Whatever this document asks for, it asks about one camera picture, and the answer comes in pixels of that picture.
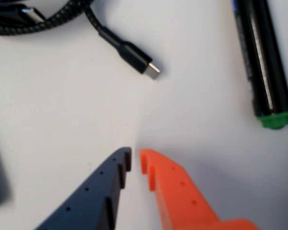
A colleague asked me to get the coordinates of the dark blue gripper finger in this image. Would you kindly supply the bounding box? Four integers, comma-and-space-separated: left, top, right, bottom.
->
35, 147, 132, 230

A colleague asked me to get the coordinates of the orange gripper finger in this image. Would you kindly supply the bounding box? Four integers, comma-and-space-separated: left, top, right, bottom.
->
139, 148, 260, 230

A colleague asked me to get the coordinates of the black marker with green cap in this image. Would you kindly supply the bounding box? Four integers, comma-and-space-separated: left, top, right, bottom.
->
231, 0, 288, 130

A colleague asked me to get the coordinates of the black braided USB cable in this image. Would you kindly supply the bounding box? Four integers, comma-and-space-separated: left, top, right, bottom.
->
0, 0, 162, 81

